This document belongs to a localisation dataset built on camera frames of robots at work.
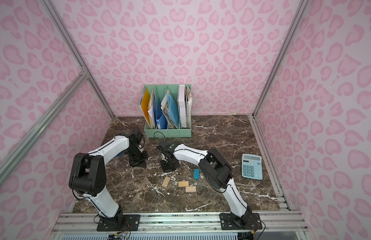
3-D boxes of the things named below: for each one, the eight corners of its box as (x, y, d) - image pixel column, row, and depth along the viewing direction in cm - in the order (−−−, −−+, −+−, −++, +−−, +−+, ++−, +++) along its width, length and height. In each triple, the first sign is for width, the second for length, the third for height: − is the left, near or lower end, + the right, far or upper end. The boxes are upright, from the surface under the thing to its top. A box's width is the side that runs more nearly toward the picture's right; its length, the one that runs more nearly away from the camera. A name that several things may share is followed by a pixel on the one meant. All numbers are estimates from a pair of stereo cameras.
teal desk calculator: (241, 176, 90) (243, 174, 88) (241, 155, 100) (242, 152, 97) (262, 180, 89) (264, 178, 86) (259, 158, 98) (261, 156, 96)
